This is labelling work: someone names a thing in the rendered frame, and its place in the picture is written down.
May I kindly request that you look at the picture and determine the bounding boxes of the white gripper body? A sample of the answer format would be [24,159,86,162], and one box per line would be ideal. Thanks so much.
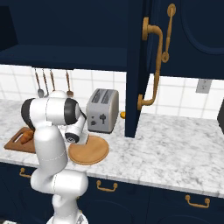
[77,132,90,147]

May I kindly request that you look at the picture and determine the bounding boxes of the round wooden cutting board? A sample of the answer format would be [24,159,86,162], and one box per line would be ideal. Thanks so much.
[67,134,110,166]

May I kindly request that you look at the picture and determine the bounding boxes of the brown croissant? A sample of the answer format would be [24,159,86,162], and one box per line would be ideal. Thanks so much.
[19,129,35,145]

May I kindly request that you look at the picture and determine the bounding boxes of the rectangular brown wooden board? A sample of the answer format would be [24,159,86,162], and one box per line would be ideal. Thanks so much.
[3,126,37,154]

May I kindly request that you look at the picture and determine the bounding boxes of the open navy cabinet door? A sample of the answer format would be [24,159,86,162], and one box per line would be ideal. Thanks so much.
[124,0,153,139]

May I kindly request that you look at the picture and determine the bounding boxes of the closed navy cabinet door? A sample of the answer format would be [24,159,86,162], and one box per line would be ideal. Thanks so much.
[149,0,224,81]

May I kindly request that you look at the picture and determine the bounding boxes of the silver toaster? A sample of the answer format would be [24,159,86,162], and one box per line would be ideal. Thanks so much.
[86,87,120,135]

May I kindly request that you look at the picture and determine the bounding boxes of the hanging brown spoon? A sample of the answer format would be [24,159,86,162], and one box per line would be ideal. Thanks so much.
[65,69,74,98]

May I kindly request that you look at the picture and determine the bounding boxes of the hanging silver spoon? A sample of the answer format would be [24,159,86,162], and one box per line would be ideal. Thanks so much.
[34,67,46,99]

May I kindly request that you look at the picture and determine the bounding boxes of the hanging thin utensil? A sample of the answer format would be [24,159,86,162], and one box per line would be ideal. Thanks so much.
[42,68,50,98]

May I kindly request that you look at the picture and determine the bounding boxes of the navy drawer front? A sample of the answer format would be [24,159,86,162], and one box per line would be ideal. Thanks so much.
[0,162,55,224]
[145,186,224,224]
[78,174,152,224]

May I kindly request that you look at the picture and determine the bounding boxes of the dark appliance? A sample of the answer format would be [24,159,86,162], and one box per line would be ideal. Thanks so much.
[216,98,224,136]

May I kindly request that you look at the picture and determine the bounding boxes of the brass drawer handle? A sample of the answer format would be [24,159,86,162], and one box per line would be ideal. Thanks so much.
[185,194,211,209]
[18,167,32,179]
[95,179,119,193]

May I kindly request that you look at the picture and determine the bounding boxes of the hanging wooden-handled utensil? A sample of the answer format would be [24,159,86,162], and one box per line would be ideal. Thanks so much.
[48,68,57,93]

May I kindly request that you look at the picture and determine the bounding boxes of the open navy wall cabinet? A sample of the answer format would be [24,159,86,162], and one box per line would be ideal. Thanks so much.
[0,0,128,73]

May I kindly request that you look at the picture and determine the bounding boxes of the brass handle of open door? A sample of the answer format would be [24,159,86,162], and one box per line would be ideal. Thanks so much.
[136,17,165,111]

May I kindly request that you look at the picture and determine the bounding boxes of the grey wall outlet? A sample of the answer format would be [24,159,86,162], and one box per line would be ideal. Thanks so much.
[195,78,213,95]

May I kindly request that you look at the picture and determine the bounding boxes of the brass handle of closed door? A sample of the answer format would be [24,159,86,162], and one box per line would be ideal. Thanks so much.
[161,3,177,64]

